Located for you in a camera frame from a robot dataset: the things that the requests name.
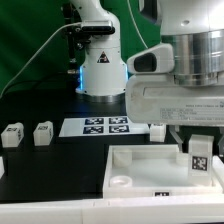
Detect black cable on table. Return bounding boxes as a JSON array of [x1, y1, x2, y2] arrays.
[[0, 77, 81, 101]]

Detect white square tabletop part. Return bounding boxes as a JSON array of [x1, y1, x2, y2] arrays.
[[103, 145, 224, 198]]

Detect black camera stand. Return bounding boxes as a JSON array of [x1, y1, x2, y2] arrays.
[[60, 3, 92, 75]]

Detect white sheet with markers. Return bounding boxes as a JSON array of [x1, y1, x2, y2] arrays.
[[59, 116, 149, 137]]

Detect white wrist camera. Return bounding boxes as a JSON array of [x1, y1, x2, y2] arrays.
[[127, 43, 175, 74]]

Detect green backdrop curtain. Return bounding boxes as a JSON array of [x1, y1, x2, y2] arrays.
[[0, 0, 160, 93]]

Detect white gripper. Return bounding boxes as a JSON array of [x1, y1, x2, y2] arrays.
[[125, 74, 224, 155]]

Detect white block left edge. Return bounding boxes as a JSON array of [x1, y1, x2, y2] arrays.
[[0, 156, 5, 179]]

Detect white front rail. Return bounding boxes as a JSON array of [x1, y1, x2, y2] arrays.
[[0, 195, 224, 224]]

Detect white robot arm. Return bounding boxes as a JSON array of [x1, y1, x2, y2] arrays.
[[70, 0, 224, 127]]

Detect grey camera cable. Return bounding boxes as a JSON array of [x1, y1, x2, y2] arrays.
[[0, 21, 83, 98]]

